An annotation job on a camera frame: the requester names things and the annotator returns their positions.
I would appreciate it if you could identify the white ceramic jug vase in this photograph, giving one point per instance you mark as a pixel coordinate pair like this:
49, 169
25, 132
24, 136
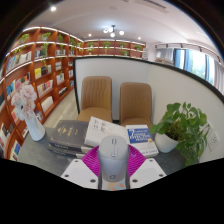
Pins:
35, 130

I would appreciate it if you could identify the white ceiling air vent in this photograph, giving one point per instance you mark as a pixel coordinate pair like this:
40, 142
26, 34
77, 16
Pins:
151, 4

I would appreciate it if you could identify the thick dark hardcover book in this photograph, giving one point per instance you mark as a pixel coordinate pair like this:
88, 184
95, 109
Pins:
68, 133

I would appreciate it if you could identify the white plant pot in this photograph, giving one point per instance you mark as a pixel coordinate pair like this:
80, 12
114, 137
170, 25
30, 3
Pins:
164, 144

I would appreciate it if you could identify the tan upholstered chair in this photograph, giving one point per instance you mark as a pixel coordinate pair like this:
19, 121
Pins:
136, 103
96, 96

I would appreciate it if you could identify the white wall socket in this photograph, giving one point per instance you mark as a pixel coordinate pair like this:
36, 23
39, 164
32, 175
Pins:
212, 138

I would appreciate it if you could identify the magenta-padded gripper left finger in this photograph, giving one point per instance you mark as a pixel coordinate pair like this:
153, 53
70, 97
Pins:
78, 171

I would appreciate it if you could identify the curved wooden bookshelf unit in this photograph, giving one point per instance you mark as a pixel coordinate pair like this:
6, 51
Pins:
33, 73

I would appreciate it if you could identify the white computer mouse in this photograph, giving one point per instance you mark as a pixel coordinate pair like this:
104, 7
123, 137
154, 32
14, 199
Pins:
113, 160

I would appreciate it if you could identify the window with curtains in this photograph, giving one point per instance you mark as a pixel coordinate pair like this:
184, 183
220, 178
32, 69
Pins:
196, 63

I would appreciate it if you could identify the green leafy plant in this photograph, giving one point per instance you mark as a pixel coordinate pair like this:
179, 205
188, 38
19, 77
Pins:
186, 123

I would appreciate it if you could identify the white book with blue cover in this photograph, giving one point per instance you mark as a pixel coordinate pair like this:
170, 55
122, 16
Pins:
141, 136

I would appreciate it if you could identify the pink and white flowers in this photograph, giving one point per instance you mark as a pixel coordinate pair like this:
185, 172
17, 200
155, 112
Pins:
25, 98

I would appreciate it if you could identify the thick white book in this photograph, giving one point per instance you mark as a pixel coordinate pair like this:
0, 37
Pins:
103, 130

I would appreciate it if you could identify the ceiling lamp cluster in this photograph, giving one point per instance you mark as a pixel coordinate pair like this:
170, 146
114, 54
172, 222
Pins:
112, 30

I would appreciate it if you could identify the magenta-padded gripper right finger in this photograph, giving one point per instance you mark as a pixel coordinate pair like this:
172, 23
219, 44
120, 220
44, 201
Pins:
148, 171

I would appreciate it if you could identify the thin dark hardcover book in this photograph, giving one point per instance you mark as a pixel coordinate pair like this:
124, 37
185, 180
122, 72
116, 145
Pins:
63, 150

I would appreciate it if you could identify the wooden wall shelf with plants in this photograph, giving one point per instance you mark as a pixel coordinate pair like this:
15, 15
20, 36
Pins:
113, 47

